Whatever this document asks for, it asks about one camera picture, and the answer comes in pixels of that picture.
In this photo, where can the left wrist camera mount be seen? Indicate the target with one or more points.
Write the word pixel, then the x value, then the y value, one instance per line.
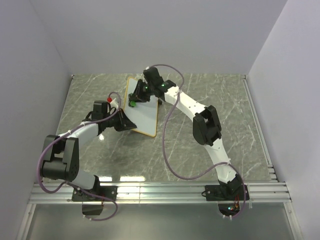
pixel 113 104

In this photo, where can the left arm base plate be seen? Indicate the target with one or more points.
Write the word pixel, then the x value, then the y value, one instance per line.
pixel 109 192

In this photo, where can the aluminium rail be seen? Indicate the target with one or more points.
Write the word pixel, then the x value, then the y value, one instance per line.
pixel 270 166
pixel 177 192

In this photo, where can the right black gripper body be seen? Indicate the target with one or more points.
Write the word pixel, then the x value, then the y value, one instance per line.
pixel 148 93

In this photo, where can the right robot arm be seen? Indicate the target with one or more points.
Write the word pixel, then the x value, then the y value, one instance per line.
pixel 206 127

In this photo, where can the green whiteboard eraser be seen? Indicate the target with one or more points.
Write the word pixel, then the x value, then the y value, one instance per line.
pixel 131 101

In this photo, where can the aluminium front rail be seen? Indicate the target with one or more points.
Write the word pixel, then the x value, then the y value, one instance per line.
pixel 177 192

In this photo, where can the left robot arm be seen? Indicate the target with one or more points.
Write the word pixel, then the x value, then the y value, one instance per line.
pixel 60 157

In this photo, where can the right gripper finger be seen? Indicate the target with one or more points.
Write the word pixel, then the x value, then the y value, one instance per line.
pixel 139 89
pixel 136 97

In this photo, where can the yellow framed whiteboard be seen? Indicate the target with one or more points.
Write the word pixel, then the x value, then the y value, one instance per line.
pixel 143 115

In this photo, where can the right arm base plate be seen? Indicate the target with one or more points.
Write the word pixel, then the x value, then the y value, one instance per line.
pixel 220 193

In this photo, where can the aluminium right side rail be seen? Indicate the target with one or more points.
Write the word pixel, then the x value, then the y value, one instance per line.
pixel 270 166

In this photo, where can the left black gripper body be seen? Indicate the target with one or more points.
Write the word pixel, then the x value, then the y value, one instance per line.
pixel 109 122

